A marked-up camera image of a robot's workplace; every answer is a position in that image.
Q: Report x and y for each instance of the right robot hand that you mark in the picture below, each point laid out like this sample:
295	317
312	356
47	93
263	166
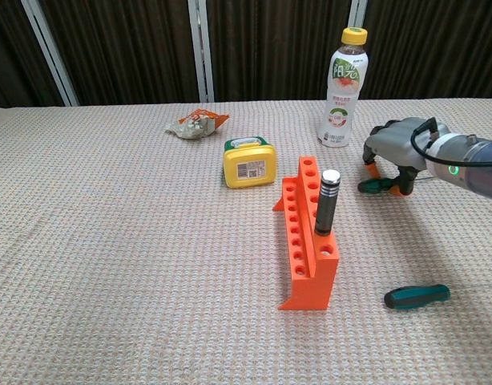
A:
398	144

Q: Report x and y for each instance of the green black striped screwdriver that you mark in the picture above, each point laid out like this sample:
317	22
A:
374	185

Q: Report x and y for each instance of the silver metal precision screwdriver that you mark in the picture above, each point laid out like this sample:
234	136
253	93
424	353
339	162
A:
326	208

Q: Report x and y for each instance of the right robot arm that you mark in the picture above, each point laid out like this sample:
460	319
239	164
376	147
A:
478	172

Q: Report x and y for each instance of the orange tool holder rack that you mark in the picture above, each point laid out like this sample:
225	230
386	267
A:
310	288

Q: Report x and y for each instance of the drink bottle yellow cap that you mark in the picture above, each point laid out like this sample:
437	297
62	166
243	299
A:
342	100

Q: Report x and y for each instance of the yellow box green lid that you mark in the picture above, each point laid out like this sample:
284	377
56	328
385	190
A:
250	168

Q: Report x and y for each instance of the crumpled orange snack wrapper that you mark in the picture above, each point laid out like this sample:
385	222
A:
194	126

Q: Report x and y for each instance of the beige woven tablecloth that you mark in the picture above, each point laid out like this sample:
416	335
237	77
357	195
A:
110	240

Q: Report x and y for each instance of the grey partition frame post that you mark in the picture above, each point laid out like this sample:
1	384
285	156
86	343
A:
49	56
200	48
358	14

